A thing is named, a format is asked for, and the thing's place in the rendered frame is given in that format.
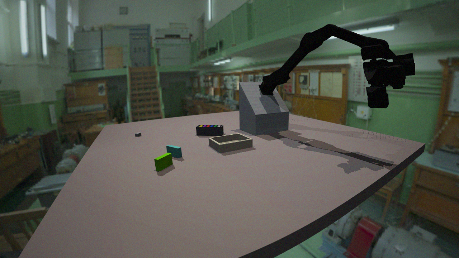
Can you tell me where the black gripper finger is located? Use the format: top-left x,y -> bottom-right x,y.
366,86 -> 387,96
363,61 -> 384,81

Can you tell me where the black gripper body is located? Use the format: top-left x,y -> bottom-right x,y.
361,44 -> 389,108

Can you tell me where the teal rectangular block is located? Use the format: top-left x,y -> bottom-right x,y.
166,145 -> 182,158

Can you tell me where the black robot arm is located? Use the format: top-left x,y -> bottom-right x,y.
259,24 -> 415,96

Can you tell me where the green rectangular block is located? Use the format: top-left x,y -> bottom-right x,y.
154,153 -> 173,171

